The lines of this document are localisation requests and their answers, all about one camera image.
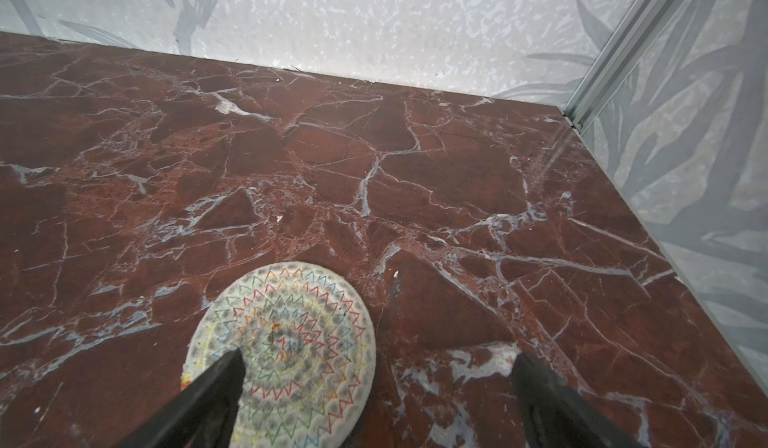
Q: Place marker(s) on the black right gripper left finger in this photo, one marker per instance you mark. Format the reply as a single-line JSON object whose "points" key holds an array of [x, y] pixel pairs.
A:
{"points": [[202, 415]]}

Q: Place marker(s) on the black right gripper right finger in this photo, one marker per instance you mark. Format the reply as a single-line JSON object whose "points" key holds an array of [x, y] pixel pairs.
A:
{"points": [[555, 415]]}

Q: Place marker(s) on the multicolour stitched round coaster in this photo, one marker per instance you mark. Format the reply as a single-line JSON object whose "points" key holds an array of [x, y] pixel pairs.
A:
{"points": [[309, 350]]}

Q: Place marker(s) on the aluminium frame post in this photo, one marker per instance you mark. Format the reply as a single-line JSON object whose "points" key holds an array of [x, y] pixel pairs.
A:
{"points": [[638, 29]]}

